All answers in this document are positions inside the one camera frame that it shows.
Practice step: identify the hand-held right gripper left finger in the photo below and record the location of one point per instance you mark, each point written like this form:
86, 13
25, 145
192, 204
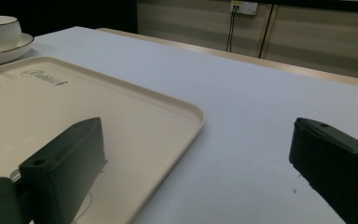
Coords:
65, 161

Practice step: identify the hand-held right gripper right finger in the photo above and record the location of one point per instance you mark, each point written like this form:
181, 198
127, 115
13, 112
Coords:
335, 161

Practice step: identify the beige plastic tray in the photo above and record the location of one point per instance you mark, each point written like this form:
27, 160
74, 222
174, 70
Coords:
90, 115

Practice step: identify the white table cover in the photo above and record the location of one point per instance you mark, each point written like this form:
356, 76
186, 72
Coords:
230, 109

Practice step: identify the white plate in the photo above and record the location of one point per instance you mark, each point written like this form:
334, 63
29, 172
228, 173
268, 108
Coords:
11, 51

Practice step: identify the white wall socket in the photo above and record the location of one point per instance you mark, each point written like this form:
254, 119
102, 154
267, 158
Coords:
244, 6

